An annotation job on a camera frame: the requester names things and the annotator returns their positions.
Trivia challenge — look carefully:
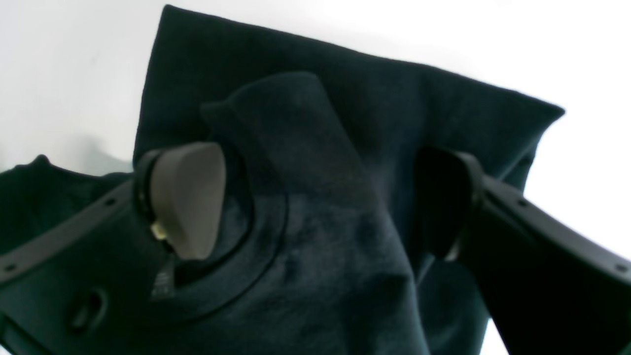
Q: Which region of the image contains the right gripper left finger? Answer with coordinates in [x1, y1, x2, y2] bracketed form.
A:
[1, 142, 227, 355]

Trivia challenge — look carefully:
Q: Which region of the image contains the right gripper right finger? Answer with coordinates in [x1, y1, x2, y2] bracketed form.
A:
[416, 147, 631, 355]

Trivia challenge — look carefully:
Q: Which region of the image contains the black T-shirt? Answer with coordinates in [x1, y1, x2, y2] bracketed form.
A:
[0, 4, 565, 355]

